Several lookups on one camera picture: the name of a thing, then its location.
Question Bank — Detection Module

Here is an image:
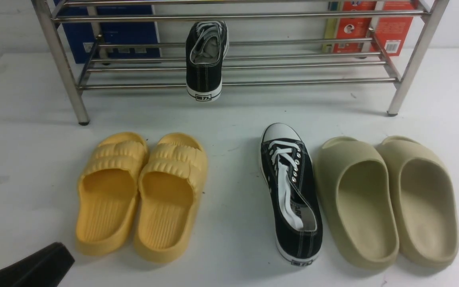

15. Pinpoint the beige left slipper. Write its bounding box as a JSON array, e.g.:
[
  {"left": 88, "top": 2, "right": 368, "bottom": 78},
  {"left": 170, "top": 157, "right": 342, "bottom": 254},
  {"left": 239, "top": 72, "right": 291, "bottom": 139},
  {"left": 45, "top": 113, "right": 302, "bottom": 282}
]
[{"left": 313, "top": 136, "right": 400, "bottom": 270}]

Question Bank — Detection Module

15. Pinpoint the black canvas sneaker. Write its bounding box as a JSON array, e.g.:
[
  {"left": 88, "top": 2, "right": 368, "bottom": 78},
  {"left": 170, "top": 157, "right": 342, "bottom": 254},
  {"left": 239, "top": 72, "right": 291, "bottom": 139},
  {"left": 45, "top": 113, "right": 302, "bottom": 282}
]
[
  {"left": 185, "top": 21, "right": 229, "bottom": 102},
  {"left": 258, "top": 122, "right": 324, "bottom": 267}
]

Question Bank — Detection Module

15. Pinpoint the yellow right slipper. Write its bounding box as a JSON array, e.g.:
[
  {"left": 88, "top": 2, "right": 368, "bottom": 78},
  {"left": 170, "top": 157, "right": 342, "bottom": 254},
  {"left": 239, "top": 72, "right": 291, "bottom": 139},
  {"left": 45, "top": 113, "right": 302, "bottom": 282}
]
[{"left": 133, "top": 133, "right": 209, "bottom": 265}]

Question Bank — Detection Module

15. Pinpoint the red box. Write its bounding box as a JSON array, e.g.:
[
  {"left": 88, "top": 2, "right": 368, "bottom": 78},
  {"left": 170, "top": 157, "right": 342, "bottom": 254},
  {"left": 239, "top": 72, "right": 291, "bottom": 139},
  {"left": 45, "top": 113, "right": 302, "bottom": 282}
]
[{"left": 324, "top": 1, "right": 415, "bottom": 57}]

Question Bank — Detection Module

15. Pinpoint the silver metal shoe rack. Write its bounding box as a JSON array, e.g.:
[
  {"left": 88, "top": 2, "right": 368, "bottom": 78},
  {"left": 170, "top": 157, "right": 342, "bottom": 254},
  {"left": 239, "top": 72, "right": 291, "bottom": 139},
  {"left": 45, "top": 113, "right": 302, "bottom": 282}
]
[{"left": 31, "top": 0, "right": 449, "bottom": 126}]

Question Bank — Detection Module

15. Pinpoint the blue box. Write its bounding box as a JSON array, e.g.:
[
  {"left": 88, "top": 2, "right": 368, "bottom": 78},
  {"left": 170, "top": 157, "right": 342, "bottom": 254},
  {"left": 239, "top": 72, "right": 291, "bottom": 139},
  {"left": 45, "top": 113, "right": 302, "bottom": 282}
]
[{"left": 63, "top": 5, "right": 162, "bottom": 64}]

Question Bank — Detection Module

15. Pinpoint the yellow slipper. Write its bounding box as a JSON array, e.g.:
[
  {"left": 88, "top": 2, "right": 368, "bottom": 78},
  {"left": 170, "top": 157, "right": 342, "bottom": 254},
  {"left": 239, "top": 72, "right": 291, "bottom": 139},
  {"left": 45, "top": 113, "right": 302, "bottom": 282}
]
[
  {"left": 133, "top": 133, "right": 209, "bottom": 265},
  {"left": 75, "top": 132, "right": 149, "bottom": 256}
]

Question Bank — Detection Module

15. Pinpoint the yellow left slipper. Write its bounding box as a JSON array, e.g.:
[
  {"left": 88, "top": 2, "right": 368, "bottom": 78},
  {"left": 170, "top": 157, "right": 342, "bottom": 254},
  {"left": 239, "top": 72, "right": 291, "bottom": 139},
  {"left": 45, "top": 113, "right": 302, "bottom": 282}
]
[{"left": 75, "top": 132, "right": 149, "bottom": 256}]

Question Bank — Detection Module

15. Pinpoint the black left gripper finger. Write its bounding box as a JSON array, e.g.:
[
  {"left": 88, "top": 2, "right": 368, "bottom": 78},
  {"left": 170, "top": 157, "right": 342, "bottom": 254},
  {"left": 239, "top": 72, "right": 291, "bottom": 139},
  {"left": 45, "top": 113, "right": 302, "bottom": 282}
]
[{"left": 0, "top": 242, "right": 75, "bottom": 287}]

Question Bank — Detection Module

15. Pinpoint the beige slipper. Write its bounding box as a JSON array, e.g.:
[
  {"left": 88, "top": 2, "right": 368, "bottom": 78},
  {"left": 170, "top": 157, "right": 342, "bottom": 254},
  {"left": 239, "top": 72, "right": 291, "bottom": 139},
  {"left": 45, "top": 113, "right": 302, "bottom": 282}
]
[
  {"left": 377, "top": 136, "right": 459, "bottom": 269},
  {"left": 313, "top": 136, "right": 400, "bottom": 270}
]

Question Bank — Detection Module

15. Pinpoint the beige right slipper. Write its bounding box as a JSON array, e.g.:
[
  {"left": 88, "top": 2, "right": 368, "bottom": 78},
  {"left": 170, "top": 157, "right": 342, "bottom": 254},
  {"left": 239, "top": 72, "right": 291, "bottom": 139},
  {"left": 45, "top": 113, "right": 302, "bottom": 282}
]
[{"left": 377, "top": 136, "right": 459, "bottom": 269}]

